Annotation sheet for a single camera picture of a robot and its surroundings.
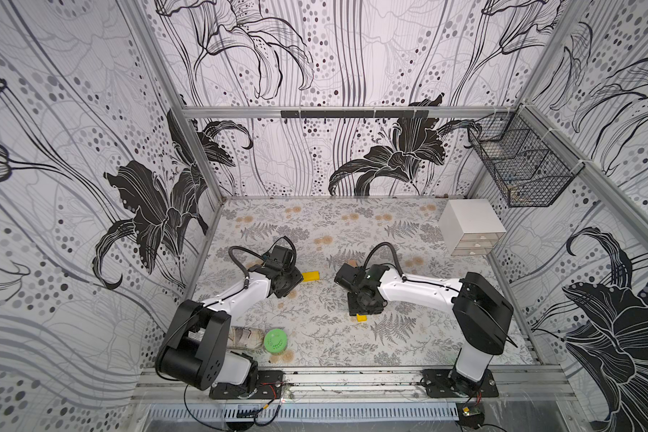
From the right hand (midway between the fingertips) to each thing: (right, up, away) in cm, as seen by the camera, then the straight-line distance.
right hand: (358, 308), depth 87 cm
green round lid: (-25, -6, -10) cm, 28 cm away
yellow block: (-16, +10, +6) cm, 20 cm away
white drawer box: (+39, +27, +4) cm, 48 cm away
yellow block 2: (+1, -2, -3) cm, 3 cm away
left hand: (-19, +8, +4) cm, 21 cm away
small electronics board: (+28, -23, -16) cm, 40 cm away
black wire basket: (+58, +48, +1) cm, 75 cm away
